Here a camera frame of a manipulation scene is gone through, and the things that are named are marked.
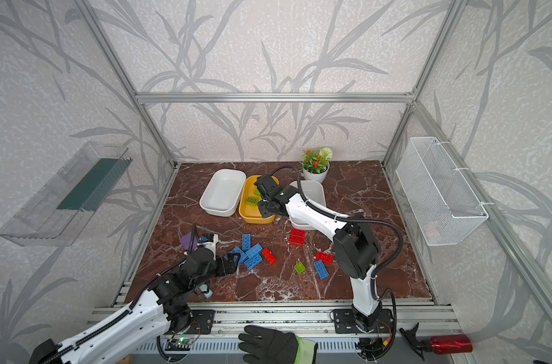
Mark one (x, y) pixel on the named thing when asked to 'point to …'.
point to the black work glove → (262, 346)
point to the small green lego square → (299, 268)
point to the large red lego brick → (297, 237)
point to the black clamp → (414, 343)
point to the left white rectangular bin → (222, 192)
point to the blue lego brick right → (321, 269)
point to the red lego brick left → (269, 256)
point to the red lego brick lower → (325, 258)
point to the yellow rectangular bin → (249, 212)
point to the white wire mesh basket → (444, 202)
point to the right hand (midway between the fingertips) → (268, 199)
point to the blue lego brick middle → (254, 256)
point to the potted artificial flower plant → (315, 164)
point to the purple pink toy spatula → (186, 241)
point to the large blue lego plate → (243, 257)
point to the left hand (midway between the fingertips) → (235, 251)
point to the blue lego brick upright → (246, 242)
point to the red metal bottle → (450, 344)
